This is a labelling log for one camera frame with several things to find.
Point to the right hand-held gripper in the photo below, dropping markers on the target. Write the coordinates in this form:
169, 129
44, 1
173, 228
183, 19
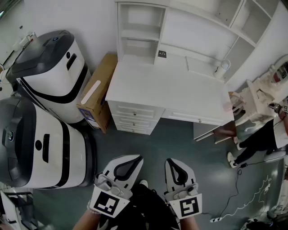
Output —
187, 206

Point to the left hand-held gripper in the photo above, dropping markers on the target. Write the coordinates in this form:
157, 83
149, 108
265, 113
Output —
108, 203

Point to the person's right forearm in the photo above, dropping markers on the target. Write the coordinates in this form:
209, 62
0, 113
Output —
191, 224

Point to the person's left forearm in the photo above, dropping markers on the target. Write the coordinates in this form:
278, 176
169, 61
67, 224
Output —
86, 221

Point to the white desk with hutch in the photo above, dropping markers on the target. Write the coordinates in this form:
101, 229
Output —
166, 89

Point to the person's white shoe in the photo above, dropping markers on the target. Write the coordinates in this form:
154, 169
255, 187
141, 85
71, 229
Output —
143, 183

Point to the person's black clothing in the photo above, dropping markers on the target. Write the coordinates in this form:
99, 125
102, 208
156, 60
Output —
146, 209

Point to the white power strip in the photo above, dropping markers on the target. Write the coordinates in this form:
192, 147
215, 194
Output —
216, 219

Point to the brown seat chair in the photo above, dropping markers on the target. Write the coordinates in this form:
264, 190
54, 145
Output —
227, 132

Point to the black power adapter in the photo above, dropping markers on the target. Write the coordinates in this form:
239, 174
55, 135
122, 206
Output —
244, 165

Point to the brown cardboard box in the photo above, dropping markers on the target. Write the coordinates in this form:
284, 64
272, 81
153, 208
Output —
96, 96

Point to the lower white robot unit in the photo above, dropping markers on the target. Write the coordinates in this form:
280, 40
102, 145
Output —
45, 148

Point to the white robot unit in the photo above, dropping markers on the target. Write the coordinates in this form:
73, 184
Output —
51, 74
45, 148

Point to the ornate white vanity table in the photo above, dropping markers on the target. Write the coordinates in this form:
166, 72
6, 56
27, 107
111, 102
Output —
258, 98

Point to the white cylindrical holder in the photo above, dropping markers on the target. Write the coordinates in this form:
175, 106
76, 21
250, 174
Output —
221, 68

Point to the metal shelving rack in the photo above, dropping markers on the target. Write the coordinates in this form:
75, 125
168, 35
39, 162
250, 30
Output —
15, 209

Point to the upper white robot unit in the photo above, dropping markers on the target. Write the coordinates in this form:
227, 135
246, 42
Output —
51, 74

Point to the small black card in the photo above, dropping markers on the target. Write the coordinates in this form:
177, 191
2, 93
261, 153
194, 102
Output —
162, 54

